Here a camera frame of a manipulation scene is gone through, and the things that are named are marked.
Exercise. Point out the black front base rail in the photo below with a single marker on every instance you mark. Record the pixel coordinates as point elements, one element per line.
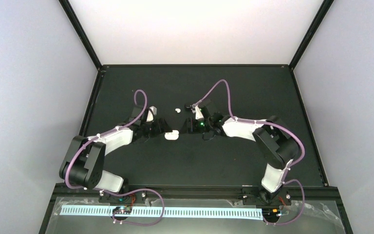
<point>196,191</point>

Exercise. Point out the black frame post left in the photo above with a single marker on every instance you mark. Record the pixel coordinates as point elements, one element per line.
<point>71,15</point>

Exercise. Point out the light blue cable duct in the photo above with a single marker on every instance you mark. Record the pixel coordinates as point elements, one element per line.
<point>168,212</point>

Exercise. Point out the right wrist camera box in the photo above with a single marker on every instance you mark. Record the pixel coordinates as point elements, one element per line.
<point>198,113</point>

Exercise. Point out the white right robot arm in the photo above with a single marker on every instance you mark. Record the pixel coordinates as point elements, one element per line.
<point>277,144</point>

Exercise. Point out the black frame post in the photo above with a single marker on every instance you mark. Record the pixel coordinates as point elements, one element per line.
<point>314,26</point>
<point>71,15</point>

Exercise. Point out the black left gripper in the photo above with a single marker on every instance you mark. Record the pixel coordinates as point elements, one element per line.
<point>158,130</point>

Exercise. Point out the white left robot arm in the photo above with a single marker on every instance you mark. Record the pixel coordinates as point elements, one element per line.
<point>83,165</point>

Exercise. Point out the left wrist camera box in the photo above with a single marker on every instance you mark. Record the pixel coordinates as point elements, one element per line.
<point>151,114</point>

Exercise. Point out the black frame post right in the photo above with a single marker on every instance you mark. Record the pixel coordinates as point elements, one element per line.
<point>314,26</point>

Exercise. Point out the black earbud charging case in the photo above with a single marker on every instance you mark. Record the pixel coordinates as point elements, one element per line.
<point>188,106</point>

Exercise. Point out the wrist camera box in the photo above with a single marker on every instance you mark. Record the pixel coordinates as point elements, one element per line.
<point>151,114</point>
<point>198,113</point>

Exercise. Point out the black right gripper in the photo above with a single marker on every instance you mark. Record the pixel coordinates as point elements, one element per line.
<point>190,127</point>

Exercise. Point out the white earbud charging case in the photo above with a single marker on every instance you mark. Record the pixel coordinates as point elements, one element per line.
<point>173,135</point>

